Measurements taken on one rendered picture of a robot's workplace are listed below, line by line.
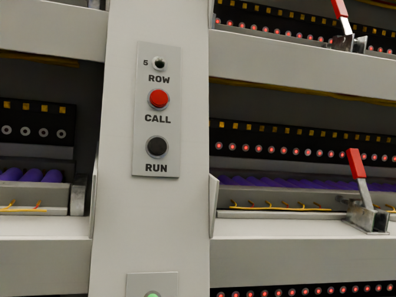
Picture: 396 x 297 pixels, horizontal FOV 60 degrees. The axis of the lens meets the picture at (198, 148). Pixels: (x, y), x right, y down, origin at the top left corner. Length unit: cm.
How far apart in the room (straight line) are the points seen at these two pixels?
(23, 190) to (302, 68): 30
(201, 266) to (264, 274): 6
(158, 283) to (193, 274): 3
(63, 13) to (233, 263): 26
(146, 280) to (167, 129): 12
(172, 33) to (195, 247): 19
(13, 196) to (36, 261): 7
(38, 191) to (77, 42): 14
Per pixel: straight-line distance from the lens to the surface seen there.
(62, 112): 46
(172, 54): 33
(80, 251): 29
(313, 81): 40
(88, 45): 34
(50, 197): 33
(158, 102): 30
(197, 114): 31
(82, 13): 34
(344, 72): 42
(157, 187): 29
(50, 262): 29
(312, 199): 43
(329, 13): 75
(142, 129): 30
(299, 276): 35
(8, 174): 40
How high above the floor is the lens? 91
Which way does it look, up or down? 14 degrees up
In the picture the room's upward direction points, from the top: straight up
